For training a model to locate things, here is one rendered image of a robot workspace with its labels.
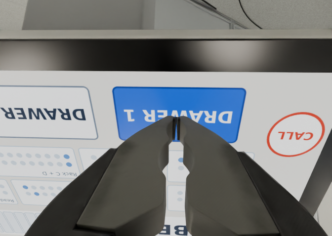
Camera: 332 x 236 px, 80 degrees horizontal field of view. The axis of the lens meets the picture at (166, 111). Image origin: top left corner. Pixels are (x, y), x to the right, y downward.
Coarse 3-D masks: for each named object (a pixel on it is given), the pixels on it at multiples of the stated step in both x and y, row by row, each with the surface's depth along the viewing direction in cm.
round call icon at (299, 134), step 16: (272, 112) 14; (288, 112) 14; (304, 112) 14; (320, 112) 14; (272, 128) 15; (288, 128) 15; (304, 128) 15; (320, 128) 15; (272, 144) 16; (288, 144) 15; (304, 144) 15; (320, 144) 15
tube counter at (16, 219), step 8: (0, 216) 22; (8, 216) 22; (16, 216) 22; (24, 216) 22; (32, 216) 22; (0, 224) 23; (8, 224) 22; (16, 224) 22; (24, 224) 22; (0, 232) 23; (8, 232) 23; (16, 232) 23; (24, 232) 23
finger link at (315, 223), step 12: (240, 156) 9; (252, 168) 8; (252, 180) 8; (264, 180) 8; (264, 192) 7; (276, 192) 7; (288, 192) 7; (264, 204) 7; (276, 204) 7; (288, 204) 7; (300, 204) 7; (276, 216) 6; (288, 216) 6; (300, 216) 6; (312, 216) 6; (288, 228) 6; (300, 228) 6; (312, 228) 6
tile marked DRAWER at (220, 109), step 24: (120, 96) 14; (144, 96) 14; (168, 96) 14; (192, 96) 14; (216, 96) 14; (240, 96) 14; (120, 120) 15; (144, 120) 15; (216, 120) 15; (240, 120) 15
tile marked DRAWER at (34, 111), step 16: (0, 96) 15; (16, 96) 15; (32, 96) 15; (48, 96) 15; (64, 96) 15; (80, 96) 14; (0, 112) 15; (16, 112) 15; (32, 112) 15; (48, 112) 15; (64, 112) 15; (80, 112) 15; (0, 128) 16; (16, 128) 16; (32, 128) 16; (48, 128) 16; (64, 128) 16; (80, 128) 16; (96, 128) 16
